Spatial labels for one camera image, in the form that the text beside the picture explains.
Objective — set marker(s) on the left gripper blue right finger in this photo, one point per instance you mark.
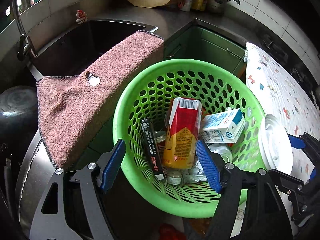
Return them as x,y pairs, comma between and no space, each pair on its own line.
210,169

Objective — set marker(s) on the steel kitchen sink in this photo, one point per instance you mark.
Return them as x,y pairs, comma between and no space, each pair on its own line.
71,52

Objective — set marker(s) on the red yellow drink bottle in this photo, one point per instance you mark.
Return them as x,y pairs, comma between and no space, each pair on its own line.
182,135

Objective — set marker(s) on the green plastic perforated basket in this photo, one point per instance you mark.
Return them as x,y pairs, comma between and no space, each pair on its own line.
158,116

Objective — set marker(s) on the thin black box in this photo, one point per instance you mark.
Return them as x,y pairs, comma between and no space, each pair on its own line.
152,149

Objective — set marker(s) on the steel cooking pot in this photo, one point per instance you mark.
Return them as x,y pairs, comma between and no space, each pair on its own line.
218,6

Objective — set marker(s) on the green kitchen cabinet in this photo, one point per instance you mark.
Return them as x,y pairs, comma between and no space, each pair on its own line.
202,44

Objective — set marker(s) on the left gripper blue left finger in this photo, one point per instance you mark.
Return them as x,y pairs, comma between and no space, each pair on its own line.
110,163

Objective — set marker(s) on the pink dish towel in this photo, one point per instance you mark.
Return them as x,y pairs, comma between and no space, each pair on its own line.
72,109

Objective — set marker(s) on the small red white figurine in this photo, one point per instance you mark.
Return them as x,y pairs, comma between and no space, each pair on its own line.
81,17

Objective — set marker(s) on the white blue milk carton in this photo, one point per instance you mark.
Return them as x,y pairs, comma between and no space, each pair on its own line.
224,127

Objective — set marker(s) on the steel kitchen faucet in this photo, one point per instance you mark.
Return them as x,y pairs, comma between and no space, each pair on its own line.
26,46

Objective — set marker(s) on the crushed silver can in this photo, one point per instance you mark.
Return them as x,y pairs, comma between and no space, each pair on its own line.
223,150

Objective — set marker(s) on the black gas stove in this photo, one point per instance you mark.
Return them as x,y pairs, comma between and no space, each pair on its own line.
288,59

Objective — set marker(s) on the red soda can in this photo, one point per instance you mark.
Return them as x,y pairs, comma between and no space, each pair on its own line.
160,138

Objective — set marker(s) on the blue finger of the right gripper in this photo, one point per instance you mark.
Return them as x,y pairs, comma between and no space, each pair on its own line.
296,142

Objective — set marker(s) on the cartoon printed white tablecloth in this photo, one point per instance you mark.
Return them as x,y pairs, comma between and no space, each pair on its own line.
280,95

